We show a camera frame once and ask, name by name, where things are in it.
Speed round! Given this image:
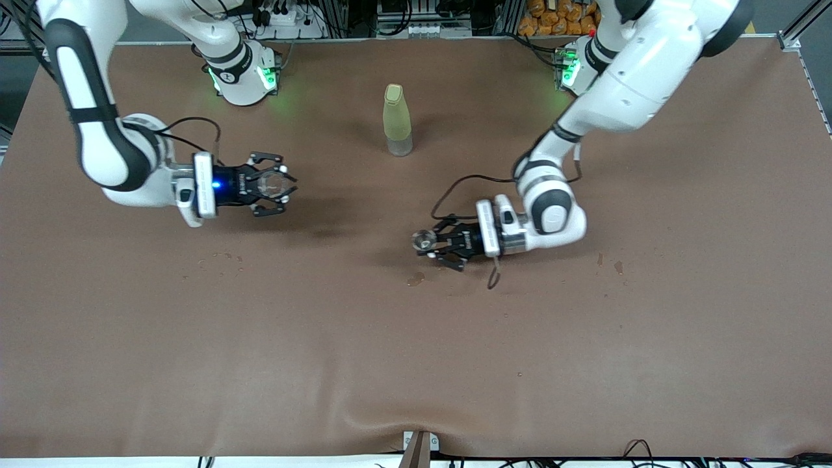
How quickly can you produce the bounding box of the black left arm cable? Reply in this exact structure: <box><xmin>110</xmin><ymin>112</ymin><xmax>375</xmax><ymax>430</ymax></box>
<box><xmin>430</xmin><ymin>146</ymin><xmax>582</xmax><ymax>290</ymax></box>

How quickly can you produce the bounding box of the white power strip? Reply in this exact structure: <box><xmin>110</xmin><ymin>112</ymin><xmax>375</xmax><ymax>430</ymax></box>
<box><xmin>250</xmin><ymin>5</ymin><xmax>326</xmax><ymax>40</ymax></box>

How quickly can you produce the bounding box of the white terminal block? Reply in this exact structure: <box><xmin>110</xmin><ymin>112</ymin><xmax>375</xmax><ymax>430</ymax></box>
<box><xmin>403</xmin><ymin>23</ymin><xmax>472</xmax><ymax>38</ymax></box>

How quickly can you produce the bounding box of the aluminium frame profile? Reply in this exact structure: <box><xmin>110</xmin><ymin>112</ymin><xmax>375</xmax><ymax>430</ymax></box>
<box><xmin>777</xmin><ymin>0</ymin><xmax>832</xmax><ymax>137</ymax></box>

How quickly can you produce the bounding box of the clear glass measuring beaker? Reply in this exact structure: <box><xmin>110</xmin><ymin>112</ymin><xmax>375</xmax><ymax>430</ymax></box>
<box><xmin>257</xmin><ymin>170</ymin><xmax>290</xmax><ymax>199</ymax></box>

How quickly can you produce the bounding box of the metal table edge bracket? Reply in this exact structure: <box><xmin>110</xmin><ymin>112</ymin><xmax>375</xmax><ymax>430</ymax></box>
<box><xmin>402</xmin><ymin>430</ymin><xmax>440</xmax><ymax>468</ymax></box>

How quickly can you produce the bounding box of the brown table mat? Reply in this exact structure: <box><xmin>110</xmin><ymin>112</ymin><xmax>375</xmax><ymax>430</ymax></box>
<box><xmin>0</xmin><ymin>36</ymin><xmax>832</xmax><ymax>459</ymax></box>

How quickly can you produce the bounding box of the yellow-green capped bottle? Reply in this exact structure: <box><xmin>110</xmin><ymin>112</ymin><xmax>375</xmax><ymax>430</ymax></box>
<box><xmin>382</xmin><ymin>83</ymin><xmax>414</xmax><ymax>157</ymax></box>

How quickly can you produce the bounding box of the black cable loop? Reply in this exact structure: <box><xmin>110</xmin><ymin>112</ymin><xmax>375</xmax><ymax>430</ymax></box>
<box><xmin>623</xmin><ymin>439</ymin><xmax>657</xmax><ymax>467</ymax></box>

